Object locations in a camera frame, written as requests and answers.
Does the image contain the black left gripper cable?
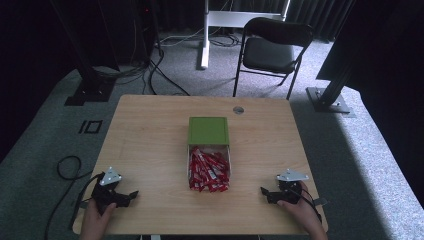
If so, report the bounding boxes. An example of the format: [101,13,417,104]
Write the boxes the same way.
[43,155,105,240]

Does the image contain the black floor cables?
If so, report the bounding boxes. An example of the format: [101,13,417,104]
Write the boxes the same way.
[93,19,242,98]

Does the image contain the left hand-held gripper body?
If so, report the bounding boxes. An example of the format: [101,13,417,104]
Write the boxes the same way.
[90,166,132,215]

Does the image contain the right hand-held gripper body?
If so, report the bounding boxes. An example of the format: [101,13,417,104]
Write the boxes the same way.
[272,168,310,205]

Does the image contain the black metal stand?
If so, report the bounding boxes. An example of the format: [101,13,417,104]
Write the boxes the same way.
[49,0,118,107]
[305,0,357,115]

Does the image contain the person's left hand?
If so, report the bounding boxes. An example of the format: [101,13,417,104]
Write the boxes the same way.
[79,199,118,240]

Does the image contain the green box lid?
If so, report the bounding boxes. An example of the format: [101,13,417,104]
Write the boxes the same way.
[187,116,231,146]

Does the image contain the person's right hand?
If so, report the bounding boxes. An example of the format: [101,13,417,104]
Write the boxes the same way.
[277,180,330,240]

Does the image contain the white desk frame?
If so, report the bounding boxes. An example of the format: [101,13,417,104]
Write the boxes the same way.
[199,0,292,70]

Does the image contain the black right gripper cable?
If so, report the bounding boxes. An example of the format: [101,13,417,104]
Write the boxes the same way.
[289,187,324,224]

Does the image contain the pile of red packets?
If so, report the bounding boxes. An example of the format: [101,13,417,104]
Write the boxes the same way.
[188,146,231,193]

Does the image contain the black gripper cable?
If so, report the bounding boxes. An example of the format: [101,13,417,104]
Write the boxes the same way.
[43,155,105,240]
[289,187,324,224]

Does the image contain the black folding chair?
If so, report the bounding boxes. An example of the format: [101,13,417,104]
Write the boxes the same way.
[232,16,315,101]

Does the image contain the dark curtain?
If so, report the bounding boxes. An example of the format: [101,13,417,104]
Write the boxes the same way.
[146,0,357,43]

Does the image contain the white box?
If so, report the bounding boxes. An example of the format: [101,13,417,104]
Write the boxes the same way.
[186,143,232,191]

